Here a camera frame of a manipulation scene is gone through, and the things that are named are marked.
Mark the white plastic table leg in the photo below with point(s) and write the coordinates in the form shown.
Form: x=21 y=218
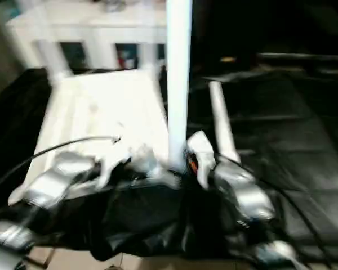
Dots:
x=179 y=79
x=221 y=118
x=48 y=50
x=151 y=59

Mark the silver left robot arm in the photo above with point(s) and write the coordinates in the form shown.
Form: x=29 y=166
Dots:
x=39 y=191

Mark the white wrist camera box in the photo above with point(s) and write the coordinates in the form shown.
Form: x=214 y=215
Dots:
x=110 y=166
x=203 y=154

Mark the beige curtain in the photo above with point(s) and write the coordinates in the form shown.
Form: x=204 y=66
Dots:
x=0 y=56

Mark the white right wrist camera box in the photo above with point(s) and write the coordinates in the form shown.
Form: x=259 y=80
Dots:
x=203 y=154

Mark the small yellow tag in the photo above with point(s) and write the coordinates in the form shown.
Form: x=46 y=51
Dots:
x=227 y=59

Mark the white plastic table top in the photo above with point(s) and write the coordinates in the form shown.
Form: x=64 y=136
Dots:
x=107 y=107

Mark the black plastic mat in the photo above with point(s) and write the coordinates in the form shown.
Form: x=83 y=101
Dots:
x=304 y=129

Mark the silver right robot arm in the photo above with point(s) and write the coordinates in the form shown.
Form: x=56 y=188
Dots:
x=242 y=197

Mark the white sideboard cabinet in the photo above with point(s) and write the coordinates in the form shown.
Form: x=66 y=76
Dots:
x=90 y=25

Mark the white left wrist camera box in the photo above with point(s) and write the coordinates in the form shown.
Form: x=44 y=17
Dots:
x=110 y=166

